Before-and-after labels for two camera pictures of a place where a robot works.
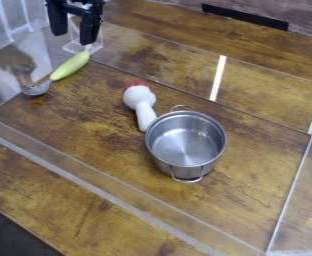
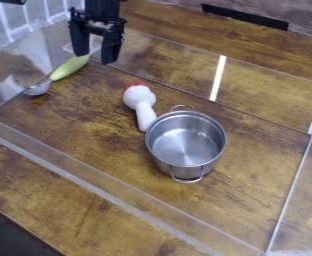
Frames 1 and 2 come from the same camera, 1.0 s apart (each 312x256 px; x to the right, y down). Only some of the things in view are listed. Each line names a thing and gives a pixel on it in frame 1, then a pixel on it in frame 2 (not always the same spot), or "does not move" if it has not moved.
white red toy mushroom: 139,96 does not move
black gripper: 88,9 -> 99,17
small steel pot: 184,141 does not move
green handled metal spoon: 69,66 does not move
